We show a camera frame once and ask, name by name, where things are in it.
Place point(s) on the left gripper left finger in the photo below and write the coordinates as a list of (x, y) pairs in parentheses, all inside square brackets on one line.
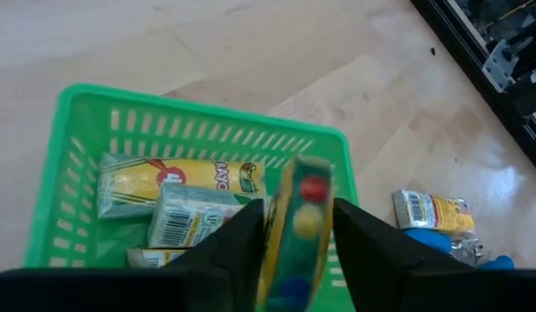
[(224, 268)]

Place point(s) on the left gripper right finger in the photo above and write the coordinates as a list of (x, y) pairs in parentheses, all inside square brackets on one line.
[(381, 268)]

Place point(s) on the green plastic basket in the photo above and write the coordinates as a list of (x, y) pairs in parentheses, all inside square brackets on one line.
[(77, 130)]

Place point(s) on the black aluminium table frame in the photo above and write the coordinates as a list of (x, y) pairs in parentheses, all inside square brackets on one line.
[(476, 56)]

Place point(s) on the silver metal corner bracket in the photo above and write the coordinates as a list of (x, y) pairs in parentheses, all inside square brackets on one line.
[(498, 67)]

